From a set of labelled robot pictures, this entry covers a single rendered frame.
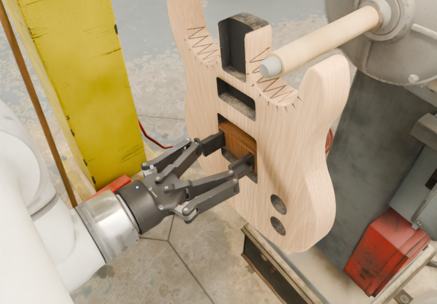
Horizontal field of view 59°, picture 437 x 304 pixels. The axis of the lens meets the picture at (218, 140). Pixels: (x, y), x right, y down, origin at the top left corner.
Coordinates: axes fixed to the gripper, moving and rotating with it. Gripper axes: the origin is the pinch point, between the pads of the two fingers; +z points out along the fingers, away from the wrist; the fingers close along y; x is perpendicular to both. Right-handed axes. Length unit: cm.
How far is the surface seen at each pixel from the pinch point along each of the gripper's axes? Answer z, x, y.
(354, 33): 14.0, 18.9, 9.9
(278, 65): 0.6, 19.4, 9.3
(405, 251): 38, -46, 18
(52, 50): -7, -10, -85
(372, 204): 39, -40, 6
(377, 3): 19.4, 21.2, 9.1
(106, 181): -5, -82, -97
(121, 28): 67, -70, -220
